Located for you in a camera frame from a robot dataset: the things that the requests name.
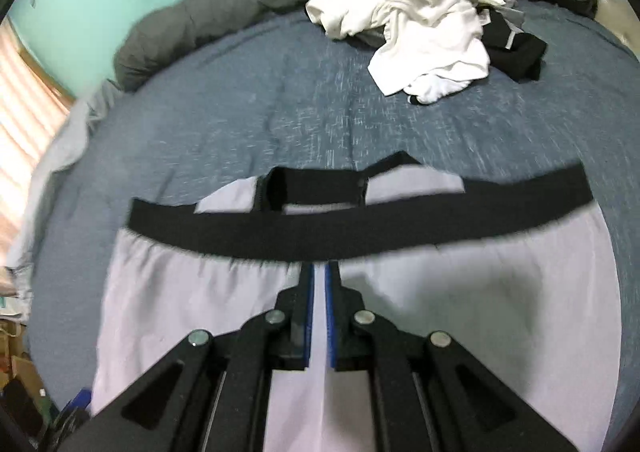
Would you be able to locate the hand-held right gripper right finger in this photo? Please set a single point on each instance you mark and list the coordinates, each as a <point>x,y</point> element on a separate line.
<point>330,312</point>

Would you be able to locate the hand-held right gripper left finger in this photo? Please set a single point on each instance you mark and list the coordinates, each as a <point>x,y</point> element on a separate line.
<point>310,312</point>

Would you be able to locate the grey jacket with black trim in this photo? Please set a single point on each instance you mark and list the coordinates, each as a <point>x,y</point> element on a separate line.
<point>175,282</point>

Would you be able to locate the white garment pile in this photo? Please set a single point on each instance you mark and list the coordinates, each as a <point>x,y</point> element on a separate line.
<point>425,32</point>

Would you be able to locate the blue-grey bed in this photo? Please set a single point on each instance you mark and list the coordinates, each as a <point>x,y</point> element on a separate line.
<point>250,122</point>

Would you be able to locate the cardboard box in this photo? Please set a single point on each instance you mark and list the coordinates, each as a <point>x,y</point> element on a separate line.
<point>22,367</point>

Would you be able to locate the light grey blanket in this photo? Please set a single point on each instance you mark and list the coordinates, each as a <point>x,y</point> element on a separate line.
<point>60,147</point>

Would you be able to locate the dark grey rolled duvet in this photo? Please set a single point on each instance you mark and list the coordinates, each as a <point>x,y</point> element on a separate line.
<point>200,27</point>

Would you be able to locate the black garment with white piping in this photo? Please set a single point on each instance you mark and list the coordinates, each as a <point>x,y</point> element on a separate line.
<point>520,57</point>

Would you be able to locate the pink curtain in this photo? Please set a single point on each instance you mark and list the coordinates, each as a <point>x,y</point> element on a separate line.
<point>25,132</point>

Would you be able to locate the cream tufted headboard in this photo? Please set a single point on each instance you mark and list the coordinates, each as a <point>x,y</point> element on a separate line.
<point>620,27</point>

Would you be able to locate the wooden window frame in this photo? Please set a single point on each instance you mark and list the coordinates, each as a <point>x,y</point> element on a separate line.
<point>45,77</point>

